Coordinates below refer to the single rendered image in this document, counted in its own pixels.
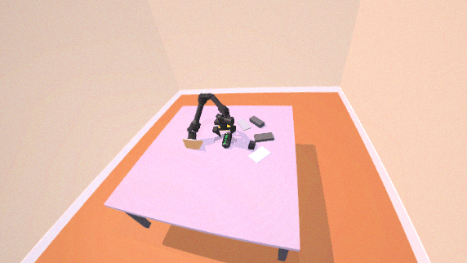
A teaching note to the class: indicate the dark grey rounded unit with white label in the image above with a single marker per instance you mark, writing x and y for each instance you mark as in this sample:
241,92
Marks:
226,140

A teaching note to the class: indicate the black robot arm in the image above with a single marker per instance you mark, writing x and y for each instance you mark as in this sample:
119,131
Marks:
223,118

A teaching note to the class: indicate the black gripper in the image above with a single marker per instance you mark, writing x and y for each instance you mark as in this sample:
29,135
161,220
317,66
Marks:
223,127

